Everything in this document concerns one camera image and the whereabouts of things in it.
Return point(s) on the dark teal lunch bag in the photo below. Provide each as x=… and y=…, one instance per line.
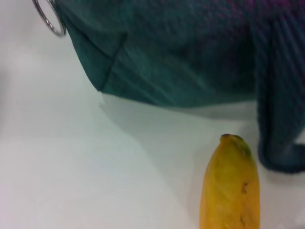
x=178, y=52

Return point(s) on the yellow banana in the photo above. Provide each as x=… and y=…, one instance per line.
x=231, y=190

